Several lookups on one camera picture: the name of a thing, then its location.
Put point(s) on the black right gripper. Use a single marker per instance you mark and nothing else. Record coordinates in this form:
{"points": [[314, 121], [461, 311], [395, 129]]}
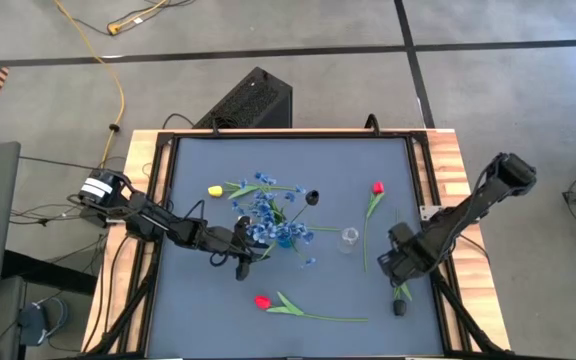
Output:
{"points": [[408, 252]]}

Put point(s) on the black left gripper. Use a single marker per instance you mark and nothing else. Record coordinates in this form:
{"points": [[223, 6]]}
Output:
{"points": [[225, 240]]}

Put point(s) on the black artificial tulip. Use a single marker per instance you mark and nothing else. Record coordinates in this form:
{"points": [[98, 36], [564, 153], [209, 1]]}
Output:
{"points": [[312, 197], [399, 307]]}

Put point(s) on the blue artificial flower bunch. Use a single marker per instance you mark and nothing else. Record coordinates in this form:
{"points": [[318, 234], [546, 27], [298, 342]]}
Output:
{"points": [[268, 220]]}

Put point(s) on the red artificial tulip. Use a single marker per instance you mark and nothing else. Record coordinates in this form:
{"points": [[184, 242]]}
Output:
{"points": [[378, 188], [263, 302]]}

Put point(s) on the yellow artificial tulip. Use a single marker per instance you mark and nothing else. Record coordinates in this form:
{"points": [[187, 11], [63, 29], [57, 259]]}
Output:
{"points": [[215, 191]]}

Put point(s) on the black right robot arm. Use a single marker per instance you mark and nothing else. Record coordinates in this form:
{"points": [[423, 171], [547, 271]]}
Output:
{"points": [[468, 210]]}

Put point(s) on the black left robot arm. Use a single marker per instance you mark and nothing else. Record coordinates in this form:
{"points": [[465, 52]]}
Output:
{"points": [[143, 215]]}

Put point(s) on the blue glass vase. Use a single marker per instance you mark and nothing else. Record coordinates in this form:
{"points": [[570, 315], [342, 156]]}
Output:
{"points": [[284, 244]]}

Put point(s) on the clear glass vase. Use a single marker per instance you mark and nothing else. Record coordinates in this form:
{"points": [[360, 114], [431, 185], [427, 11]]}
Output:
{"points": [[349, 240]]}

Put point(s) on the black diagonal support strut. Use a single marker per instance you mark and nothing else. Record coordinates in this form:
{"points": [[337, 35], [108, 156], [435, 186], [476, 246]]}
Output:
{"points": [[460, 314], [125, 312]]}

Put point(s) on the black speaker box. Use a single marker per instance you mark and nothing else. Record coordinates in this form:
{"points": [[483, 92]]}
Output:
{"points": [[253, 100]]}

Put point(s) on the black floor beam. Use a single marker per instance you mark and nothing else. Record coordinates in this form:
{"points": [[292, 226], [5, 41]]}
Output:
{"points": [[48, 274]]}

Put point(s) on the silver metal bracket plate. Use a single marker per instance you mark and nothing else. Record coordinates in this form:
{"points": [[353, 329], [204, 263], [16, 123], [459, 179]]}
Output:
{"points": [[428, 213]]}

